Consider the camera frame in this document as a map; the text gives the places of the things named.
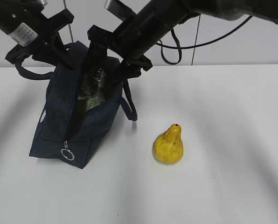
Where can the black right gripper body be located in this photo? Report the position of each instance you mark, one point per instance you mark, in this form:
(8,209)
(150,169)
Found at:
(134,37)

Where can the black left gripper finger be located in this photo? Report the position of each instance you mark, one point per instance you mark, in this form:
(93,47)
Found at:
(60,50)
(46,56)

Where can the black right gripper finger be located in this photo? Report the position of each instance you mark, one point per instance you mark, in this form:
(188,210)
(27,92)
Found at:
(95,54)
(124,71)

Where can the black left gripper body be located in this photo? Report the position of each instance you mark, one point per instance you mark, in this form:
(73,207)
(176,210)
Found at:
(34,34)

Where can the dark navy lunch bag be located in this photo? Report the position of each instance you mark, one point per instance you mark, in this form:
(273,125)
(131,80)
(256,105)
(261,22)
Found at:
(62,132)

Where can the green cucumber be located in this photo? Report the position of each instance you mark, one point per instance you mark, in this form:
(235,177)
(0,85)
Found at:
(84,105)

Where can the yellow pear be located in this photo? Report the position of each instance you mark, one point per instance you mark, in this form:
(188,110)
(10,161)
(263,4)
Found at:
(168,146)

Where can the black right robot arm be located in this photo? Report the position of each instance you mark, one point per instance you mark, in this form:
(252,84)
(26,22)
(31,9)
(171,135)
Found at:
(224,9)

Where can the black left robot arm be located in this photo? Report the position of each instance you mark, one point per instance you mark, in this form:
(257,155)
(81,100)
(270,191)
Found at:
(11,14)

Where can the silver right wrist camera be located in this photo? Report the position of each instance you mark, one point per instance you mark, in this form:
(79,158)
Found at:
(119,9)

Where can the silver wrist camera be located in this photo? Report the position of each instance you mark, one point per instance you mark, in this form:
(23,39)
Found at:
(119,9)
(42,2)

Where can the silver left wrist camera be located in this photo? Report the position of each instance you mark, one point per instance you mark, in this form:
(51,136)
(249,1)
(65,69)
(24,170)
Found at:
(42,2)

